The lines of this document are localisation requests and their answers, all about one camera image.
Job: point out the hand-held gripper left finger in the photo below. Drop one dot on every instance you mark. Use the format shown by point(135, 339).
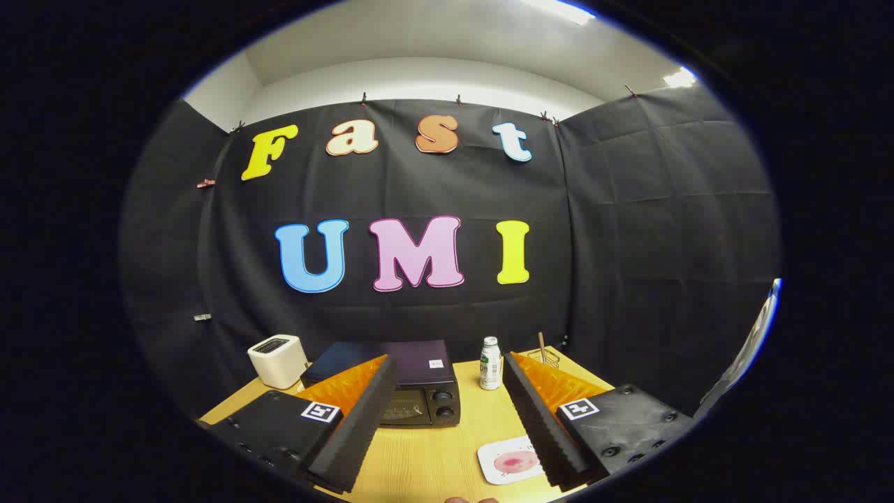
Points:
point(363, 419)

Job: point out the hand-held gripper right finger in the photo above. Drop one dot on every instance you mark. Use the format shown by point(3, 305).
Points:
point(538, 419)

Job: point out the round pink ham slice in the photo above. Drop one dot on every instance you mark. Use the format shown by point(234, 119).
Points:
point(513, 462)

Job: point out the white square plate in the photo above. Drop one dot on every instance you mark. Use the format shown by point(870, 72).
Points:
point(492, 454)

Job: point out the black toaster oven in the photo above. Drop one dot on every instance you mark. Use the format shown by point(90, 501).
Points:
point(419, 363)

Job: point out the white bread toaster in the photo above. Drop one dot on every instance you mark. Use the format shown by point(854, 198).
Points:
point(278, 360)

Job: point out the white bottle green label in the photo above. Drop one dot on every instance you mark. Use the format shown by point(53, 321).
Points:
point(490, 367)

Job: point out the wooden stick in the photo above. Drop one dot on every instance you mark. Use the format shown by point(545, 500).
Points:
point(541, 342)

